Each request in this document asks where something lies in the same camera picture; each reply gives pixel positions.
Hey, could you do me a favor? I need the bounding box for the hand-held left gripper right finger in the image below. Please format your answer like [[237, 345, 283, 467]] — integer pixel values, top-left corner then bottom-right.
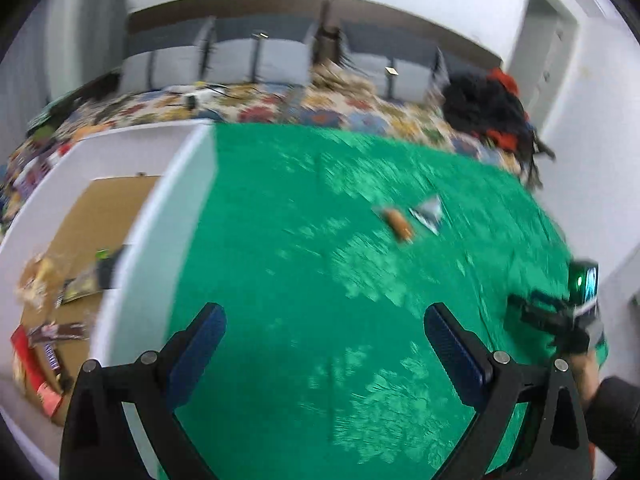
[[423, 302, 593, 480]]

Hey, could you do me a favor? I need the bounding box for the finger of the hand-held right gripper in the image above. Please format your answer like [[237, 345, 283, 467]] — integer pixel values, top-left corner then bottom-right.
[[507, 293, 538, 314]]

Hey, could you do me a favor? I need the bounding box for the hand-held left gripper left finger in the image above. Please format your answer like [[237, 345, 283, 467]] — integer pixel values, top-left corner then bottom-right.
[[59, 302, 228, 480]]

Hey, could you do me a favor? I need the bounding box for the white storage box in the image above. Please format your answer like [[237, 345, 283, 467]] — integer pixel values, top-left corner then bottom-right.
[[0, 121, 218, 480]]

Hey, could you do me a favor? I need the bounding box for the white triangular snack packet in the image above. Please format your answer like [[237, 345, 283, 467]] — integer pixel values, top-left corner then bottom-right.
[[409, 194, 446, 235]]

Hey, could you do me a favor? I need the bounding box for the long stick snack packet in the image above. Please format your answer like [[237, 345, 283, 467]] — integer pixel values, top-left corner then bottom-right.
[[57, 265, 103, 306]]

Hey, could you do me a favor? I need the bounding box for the clear long snack packet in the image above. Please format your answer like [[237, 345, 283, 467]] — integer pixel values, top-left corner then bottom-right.
[[27, 322, 91, 345]]

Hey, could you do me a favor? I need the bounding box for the orange sausage packet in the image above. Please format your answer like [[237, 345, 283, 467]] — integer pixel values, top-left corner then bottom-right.
[[382, 207, 416, 245]]

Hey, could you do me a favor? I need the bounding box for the dark chocolate bar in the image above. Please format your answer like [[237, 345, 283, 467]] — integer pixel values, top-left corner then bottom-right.
[[42, 342, 71, 386]]

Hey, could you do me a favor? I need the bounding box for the red snack packet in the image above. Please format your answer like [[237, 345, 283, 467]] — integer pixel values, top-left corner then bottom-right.
[[10, 325, 63, 417]]

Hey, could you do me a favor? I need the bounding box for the clear cake packet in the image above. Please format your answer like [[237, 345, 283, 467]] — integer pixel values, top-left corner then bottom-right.
[[17, 255, 68, 308]]

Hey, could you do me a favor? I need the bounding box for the person's right forearm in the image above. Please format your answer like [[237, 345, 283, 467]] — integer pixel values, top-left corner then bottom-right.
[[570, 352, 640, 466]]

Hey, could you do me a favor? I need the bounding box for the green patterned blanket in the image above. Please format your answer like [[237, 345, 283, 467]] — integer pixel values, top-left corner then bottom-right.
[[155, 122, 608, 480]]

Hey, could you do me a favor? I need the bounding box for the black jacket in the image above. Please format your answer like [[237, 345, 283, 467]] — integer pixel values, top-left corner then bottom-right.
[[442, 74, 531, 143]]

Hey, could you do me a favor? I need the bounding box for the grey two-tone pillow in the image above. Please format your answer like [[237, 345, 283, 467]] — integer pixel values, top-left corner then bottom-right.
[[210, 30, 321, 86], [120, 22, 216, 93], [340, 25, 446, 103], [440, 52, 496, 87]]

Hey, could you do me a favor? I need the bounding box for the floral bedsheet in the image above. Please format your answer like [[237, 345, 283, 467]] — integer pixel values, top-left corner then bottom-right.
[[0, 82, 523, 226]]

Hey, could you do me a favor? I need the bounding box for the white door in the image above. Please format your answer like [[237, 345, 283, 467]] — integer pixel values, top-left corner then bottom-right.
[[505, 0, 581, 111]]

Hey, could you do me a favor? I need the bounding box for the beige patterned cloth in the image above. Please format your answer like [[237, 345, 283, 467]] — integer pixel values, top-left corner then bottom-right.
[[310, 62, 373, 93]]

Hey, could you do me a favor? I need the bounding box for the grey curtain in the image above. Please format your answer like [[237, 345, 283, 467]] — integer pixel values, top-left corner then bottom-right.
[[30, 0, 131, 106]]

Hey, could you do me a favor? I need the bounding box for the charger cable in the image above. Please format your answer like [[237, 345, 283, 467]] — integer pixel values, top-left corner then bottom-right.
[[199, 82, 252, 99]]

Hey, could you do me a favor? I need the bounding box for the dark bed side rail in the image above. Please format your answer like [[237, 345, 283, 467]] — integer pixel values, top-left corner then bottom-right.
[[27, 72, 123, 128]]

